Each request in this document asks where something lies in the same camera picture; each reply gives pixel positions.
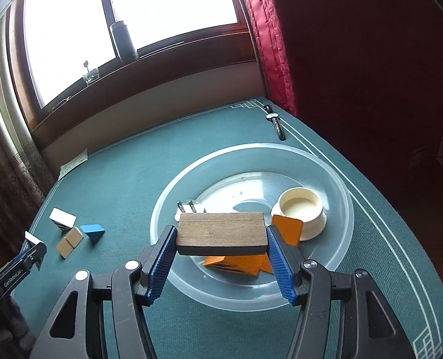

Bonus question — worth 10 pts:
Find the red quilted curtain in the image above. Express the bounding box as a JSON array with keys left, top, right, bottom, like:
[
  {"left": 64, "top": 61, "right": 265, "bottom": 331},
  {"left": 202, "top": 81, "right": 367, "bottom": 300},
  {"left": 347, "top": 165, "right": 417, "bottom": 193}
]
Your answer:
[{"left": 229, "top": 0, "right": 443, "bottom": 195}]

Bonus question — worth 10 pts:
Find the blue wedge block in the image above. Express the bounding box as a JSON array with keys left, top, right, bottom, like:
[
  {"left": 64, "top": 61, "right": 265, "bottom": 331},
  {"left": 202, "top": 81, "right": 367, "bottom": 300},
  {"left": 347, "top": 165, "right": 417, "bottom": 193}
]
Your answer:
[{"left": 80, "top": 223, "right": 105, "bottom": 239}]

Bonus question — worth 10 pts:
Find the brown wooden window frame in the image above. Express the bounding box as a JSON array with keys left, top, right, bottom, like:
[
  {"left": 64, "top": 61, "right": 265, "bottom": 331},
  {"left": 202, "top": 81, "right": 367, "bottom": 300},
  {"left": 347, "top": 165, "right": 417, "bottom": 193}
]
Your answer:
[{"left": 6, "top": 0, "right": 257, "bottom": 133}]

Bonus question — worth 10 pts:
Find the orange striped wedge block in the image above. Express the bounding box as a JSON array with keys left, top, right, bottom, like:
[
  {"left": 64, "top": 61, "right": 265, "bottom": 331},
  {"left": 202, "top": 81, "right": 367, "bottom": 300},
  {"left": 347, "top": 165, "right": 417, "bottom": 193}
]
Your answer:
[
  {"left": 270, "top": 215, "right": 304, "bottom": 248},
  {"left": 202, "top": 254, "right": 275, "bottom": 278}
]

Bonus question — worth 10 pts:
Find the paper sheet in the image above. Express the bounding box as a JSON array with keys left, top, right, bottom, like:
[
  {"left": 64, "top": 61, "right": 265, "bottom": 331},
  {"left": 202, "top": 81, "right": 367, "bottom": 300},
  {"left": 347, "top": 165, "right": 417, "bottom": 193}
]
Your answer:
[{"left": 59, "top": 149, "right": 89, "bottom": 178}]

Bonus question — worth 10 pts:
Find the small clear glass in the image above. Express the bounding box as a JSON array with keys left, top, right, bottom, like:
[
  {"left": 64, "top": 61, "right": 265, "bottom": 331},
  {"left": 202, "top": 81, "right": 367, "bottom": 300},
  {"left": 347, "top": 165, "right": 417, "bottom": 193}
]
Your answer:
[{"left": 81, "top": 60, "right": 100, "bottom": 85}]

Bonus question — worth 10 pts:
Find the dark wooden rectangular block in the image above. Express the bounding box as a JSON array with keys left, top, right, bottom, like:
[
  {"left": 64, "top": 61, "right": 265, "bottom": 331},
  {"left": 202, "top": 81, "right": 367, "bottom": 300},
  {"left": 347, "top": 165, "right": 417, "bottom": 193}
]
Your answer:
[{"left": 176, "top": 211, "right": 269, "bottom": 257}]

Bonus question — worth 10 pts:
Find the light wooden block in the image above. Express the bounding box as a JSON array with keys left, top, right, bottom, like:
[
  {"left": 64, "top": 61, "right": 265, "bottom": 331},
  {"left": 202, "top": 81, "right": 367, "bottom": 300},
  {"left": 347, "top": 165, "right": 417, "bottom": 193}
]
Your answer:
[
  {"left": 57, "top": 240, "right": 74, "bottom": 259},
  {"left": 65, "top": 228, "right": 84, "bottom": 245}
]

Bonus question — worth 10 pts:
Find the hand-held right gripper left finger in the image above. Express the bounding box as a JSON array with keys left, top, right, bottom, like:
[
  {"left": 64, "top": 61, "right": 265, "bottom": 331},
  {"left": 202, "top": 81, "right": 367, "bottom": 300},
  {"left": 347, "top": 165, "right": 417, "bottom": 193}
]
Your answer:
[{"left": 29, "top": 224, "right": 179, "bottom": 359}]

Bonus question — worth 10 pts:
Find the beige patterned curtain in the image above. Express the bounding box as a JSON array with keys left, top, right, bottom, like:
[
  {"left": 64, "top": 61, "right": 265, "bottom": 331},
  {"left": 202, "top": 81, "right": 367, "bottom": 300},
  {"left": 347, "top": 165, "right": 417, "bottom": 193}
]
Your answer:
[{"left": 0, "top": 0, "right": 55, "bottom": 232}]

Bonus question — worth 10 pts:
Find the clear plastic bowl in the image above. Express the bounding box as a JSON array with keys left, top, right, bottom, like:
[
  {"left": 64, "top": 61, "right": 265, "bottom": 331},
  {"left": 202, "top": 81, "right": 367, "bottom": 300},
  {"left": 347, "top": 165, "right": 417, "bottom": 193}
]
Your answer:
[{"left": 150, "top": 143, "right": 355, "bottom": 303}]

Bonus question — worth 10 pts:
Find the black bottle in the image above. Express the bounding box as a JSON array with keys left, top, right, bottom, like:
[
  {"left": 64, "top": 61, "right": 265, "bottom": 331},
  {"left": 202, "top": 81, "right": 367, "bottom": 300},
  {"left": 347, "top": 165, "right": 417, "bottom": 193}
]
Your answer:
[{"left": 108, "top": 19, "right": 140, "bottom": 63}]

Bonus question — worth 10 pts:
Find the cream round plastic fitting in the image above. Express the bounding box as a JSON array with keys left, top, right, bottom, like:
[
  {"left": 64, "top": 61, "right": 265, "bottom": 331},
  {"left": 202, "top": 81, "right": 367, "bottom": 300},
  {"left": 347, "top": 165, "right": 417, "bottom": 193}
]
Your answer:
[{"left": 270, "top": 188, "right": 327, "bottom": 242}]

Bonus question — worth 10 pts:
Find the white charger plug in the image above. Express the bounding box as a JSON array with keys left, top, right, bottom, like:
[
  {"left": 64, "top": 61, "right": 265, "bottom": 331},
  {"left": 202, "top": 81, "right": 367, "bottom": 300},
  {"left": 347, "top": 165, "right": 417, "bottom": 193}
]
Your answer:
[{"left": 175, "top": 201, "right": 207, "bottom": 222}]

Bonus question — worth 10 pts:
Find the black wristwatch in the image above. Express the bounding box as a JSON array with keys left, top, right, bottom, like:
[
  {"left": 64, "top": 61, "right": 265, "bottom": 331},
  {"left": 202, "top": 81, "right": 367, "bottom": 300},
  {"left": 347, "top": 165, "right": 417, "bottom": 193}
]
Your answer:
[{"left": 263, "top": 105, "right": 286, "bottom": 142}]

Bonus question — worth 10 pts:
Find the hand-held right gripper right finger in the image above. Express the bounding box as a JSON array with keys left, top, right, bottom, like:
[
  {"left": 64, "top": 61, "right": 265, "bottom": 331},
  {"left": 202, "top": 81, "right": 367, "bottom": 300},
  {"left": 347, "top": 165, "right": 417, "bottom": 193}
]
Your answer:
[{"left": 266, "top": 225, "right": 417, "bottom": 359}]

